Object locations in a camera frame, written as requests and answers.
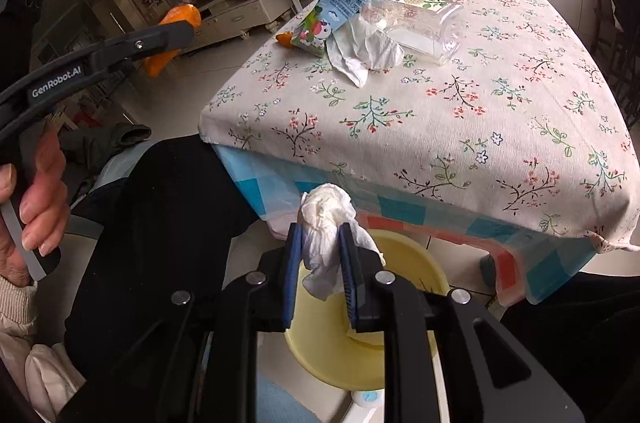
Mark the large orange peel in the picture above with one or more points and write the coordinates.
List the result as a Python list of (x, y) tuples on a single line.
[(285, 39)]

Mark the clear plastic bottle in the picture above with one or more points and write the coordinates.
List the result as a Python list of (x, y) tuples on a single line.
[(432, 28)]

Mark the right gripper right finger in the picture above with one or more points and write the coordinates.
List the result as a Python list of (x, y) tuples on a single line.
[(447, 351)]

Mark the orange peel piece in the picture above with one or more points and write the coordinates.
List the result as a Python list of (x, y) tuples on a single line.
[(179, 26)]

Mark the white tv cabinet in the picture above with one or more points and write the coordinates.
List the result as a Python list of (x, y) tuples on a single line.
[(224, 20)]

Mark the yellow trash bin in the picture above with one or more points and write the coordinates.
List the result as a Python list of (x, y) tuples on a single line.
[(326, 340)]

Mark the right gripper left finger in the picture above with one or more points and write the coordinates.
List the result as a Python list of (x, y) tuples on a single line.
[(262, 300)]

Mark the blue green milk carton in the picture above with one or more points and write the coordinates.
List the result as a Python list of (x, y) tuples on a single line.
[(325, 18)]

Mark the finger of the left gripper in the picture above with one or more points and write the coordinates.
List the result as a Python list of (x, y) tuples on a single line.
[(133, 46)]

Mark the white tissue on table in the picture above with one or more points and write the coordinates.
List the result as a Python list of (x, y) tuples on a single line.
[(358, 48)]

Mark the floral tablecloth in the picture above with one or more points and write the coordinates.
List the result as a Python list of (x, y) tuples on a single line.
[(519, 125)]

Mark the person's left hand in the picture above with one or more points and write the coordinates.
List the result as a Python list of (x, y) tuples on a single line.
[(43, 210)]

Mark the black folded chairs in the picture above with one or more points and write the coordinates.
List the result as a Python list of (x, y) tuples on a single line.
[(625, 58)]

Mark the white tissue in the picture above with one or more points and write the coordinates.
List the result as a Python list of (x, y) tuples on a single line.
[(322, 212), (358, 48)]

